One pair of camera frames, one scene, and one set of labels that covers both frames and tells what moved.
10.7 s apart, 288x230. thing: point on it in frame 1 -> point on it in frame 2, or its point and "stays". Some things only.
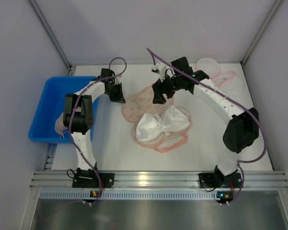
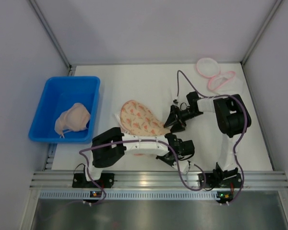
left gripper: x=115 y=90 -> x=171 y=157
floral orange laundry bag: x=139 y=104 -> x=135 y=119
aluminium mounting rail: x=57 y=185 stays
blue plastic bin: x=51 y=104 stays
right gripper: x=163 y=88 -> x=178 y=117
